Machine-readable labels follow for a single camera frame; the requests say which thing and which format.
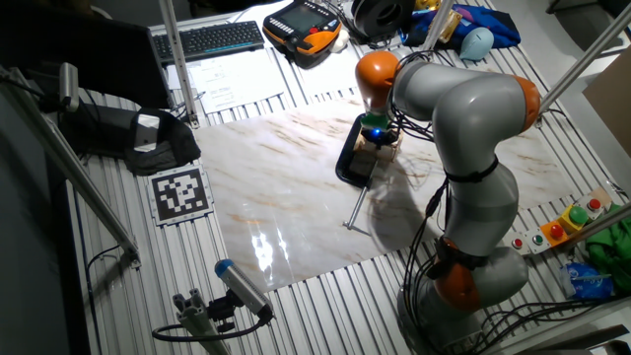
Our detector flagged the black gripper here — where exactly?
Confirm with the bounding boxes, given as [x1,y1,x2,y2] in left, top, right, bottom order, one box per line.
[359,125,399,148]

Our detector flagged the small wooden sliding window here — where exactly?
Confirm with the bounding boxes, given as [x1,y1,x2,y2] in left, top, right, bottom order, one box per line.
[352,128,404,164]

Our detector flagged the green gripper mounting flange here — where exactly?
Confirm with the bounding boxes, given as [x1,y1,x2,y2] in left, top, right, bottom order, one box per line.
[359,111,390,131]

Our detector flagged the black C-clamp steel screw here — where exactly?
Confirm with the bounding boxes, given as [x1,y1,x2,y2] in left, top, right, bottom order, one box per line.
[334,113,384,238]

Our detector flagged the white printed paper sheet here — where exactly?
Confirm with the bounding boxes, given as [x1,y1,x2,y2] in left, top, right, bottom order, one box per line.
[295,48,367,99]
[189,48,288,115]

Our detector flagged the marble pattern mat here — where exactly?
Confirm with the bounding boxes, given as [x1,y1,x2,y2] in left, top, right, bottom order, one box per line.
[193,91,576,293]

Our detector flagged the black filament spool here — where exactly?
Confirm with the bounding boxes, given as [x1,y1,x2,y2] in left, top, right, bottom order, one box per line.
[350,0,418,43]

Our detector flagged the light blue rounded mouse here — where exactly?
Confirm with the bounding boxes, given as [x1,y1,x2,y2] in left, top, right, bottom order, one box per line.
[458,27,495,62]

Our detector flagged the black orange teach pendant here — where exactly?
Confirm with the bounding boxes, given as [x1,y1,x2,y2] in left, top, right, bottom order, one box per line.
[262,0,343,69]

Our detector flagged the blue cloth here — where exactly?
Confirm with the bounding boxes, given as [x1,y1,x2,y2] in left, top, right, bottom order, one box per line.
[401,3,522,49]

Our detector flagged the small red button white box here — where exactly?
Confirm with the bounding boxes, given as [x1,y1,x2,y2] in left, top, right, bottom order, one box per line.
[502,231,531,256]

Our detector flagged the small green button white box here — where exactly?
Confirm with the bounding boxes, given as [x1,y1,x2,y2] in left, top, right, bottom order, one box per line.
[525,227,551,252]

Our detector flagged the black computer keyboard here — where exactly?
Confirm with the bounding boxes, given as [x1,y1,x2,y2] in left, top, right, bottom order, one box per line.
[151,20,266,64]

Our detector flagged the red button orange box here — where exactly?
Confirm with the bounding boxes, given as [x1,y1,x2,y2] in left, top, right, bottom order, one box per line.
[539,219,570,248]

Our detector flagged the black white fiducial marker board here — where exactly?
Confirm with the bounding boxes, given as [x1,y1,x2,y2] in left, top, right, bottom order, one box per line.
[146,164,215,227]

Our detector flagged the black fabric bag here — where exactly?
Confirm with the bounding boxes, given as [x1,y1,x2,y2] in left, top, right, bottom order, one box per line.
[58,103,202,178]

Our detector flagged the green button yellow box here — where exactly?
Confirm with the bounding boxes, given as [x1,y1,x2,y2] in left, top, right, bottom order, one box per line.
[558,204,591,236]

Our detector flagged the red button grey box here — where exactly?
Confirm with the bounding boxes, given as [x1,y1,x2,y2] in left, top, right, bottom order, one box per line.
[576,194,605,221]

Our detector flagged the small grey white box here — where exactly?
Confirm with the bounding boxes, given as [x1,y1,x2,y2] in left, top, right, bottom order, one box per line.
[133,113,162,153]

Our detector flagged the brown cardboard box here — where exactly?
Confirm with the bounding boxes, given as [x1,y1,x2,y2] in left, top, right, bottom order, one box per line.
[582,58,631,159]

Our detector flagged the blue plastic bag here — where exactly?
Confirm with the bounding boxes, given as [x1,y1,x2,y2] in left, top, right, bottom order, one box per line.
[559,260,615,301]

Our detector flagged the short aluminium profile stand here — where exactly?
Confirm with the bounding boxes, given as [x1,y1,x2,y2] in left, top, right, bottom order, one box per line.
[172,288,233,355]

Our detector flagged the green cloth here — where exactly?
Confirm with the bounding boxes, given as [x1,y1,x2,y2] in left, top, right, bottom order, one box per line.
[585,202,631,297]

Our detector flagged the black computer monitor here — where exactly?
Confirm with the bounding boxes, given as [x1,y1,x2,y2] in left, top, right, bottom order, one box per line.
[0,4,174,109]

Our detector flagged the aluminium frame post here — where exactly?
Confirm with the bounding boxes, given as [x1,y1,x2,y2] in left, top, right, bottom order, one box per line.
[158,0,200,129]
[564,201,631,248]
[421,0,457,50]
[0,63,142,270]
[534,2,631,128]

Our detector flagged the golden metal bracket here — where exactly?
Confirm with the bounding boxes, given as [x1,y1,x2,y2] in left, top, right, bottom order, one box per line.
[438,9,463,43]

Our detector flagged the silver camera blue end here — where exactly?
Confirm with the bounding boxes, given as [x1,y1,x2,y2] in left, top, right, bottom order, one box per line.
[214,258,275,324]

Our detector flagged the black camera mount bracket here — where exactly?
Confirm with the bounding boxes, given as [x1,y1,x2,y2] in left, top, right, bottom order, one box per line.
[206,290,239,334]

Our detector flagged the black camera cable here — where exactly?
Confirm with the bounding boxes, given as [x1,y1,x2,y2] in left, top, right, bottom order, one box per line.
[151,315,273,343]

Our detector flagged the aluminium frame beam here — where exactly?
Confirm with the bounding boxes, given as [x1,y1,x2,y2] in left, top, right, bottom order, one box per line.
[485,308,631,355]

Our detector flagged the silver depth camera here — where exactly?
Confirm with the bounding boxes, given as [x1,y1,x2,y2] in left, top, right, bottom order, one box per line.
[57,61,81,113]

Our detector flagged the thin black cable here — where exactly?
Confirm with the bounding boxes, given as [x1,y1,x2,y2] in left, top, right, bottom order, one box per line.
[85,244,122,355]

